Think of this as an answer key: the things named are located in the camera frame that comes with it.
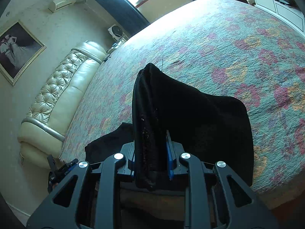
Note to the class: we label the white wall air conditioner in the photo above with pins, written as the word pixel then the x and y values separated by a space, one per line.
pixel 56 5

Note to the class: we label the framed wedding photo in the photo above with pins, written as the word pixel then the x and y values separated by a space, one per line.
pixel 19 48

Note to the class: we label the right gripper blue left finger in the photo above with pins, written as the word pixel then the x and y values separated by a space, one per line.
pixel 131 159

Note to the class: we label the black pants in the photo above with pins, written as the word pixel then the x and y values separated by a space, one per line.
pixel 212 128

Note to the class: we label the dark blue left curtain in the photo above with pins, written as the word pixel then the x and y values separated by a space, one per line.
pixel 125 14

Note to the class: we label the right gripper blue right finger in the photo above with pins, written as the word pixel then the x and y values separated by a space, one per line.
pixel 171 156

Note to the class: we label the white fan heater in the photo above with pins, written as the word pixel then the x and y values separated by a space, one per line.
pixel 117 33

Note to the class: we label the white tv stand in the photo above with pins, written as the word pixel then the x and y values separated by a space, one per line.
pixel 285 10

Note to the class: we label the floral bedspread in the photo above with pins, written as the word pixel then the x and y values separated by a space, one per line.
pixel 221 47

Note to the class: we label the cream tufted leather headboard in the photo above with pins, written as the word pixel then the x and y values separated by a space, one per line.
pixel 43 130

